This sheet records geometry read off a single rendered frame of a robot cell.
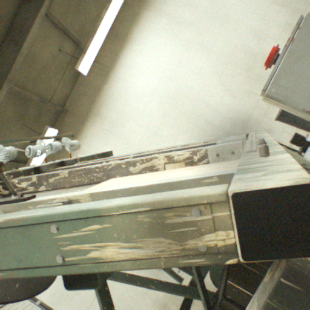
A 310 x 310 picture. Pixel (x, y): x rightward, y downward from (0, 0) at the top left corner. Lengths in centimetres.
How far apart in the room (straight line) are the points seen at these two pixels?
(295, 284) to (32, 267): 43
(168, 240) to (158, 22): 670
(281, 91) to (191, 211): 21
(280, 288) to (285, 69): 31
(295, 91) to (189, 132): 599
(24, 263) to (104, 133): 620
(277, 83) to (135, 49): 658
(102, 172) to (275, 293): 100
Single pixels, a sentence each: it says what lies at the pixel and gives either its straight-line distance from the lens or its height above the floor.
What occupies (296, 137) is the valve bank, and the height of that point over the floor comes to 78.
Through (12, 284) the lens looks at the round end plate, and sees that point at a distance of 194.
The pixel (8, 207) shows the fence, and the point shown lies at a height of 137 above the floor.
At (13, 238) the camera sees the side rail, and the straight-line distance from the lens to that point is 68.
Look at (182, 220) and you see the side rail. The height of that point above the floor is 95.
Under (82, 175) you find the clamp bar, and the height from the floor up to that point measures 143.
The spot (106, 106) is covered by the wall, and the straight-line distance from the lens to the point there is 690.
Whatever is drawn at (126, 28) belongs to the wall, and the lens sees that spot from 726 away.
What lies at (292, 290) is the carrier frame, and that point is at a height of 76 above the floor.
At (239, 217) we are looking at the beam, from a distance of 52.
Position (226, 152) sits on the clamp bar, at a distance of 130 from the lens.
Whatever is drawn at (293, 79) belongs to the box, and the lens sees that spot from 51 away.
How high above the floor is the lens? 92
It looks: 11 degrees up
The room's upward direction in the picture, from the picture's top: 63 degrees counter-clockwise
